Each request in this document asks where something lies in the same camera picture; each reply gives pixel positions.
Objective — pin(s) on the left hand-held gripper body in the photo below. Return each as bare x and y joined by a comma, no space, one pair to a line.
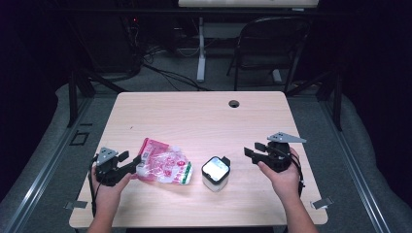
108,171

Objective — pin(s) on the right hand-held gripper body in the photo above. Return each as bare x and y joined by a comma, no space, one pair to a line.
280,158

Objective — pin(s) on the pink plastic bag white granules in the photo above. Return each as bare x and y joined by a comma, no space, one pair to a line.
162,161

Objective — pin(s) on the person's left hand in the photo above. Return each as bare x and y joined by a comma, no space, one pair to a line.
107,195

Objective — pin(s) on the person's right hand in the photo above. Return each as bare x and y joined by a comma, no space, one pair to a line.
288,184

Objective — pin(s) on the black metal stand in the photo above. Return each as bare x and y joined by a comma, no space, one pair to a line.
337,103
73,97

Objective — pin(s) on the dark computer tower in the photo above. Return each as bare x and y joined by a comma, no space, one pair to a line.
113,48

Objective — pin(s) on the black folding chair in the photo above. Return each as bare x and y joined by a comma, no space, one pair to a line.
275,35

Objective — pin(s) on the white desk with metal legs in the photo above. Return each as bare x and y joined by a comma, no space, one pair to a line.
246,3

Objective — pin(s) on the grey table bracket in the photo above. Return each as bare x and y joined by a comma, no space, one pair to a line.
76,205
321,203

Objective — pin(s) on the aluminium floor rail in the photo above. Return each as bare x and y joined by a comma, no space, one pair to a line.
356,168
42,181

